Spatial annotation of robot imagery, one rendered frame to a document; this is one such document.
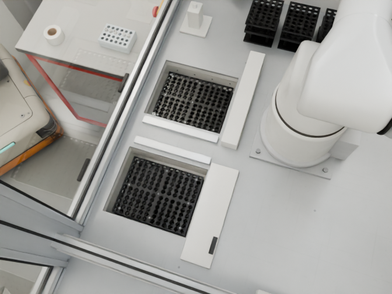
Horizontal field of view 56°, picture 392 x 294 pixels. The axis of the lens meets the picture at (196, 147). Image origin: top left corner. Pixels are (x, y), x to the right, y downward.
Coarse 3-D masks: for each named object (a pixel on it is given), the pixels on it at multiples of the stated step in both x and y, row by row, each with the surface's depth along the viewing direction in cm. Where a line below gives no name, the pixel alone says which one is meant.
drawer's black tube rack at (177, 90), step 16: (176, 80) 120; (192, 80) 120; (176, 96) 118; (192, 96) 118; (208, 96) 118; (224, 96) 117; (160, 112) 117; (176, 112) 116; (192, 112) 116; (208, 112) 116; (224, 112) 115; (208, 128) 114
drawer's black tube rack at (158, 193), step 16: (144, 160) 111; (144, 176) 109; (160, 176) 112; (176, 176) 111; (192, 176) 111; (128, 192) 110; (144, 192) 107; (160, 192) 107; (176, 192) 110; (192, 192) 106; (128, 208) 108; (144, 208) 105; (160, 208) 105; (176, 208) 108; (192, 208) 104; (160, 224) 103; (176, 224) 106
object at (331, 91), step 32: (352, 0) 54; (384, 0) 53; (352, 32) 51; (384, 32) 51; (320, 64) 50; (352, 64) 50; (384, 64) 49; (288, 96) 79; (320, 96) 50; (352, 96) 49; (384, 96) 48; (288, 128) 88; (320, 128) 82; (352, 128) 54; (384, 128) 52; (288, 160) 101; (320, 160) 100
